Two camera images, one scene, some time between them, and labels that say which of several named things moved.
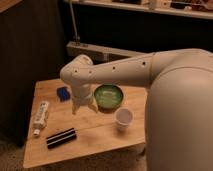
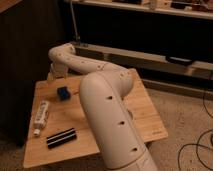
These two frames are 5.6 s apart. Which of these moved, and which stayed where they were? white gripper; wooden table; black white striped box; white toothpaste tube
Moved: white gripper
Stayed: white toothpaste tube; black white striped box; wooden table
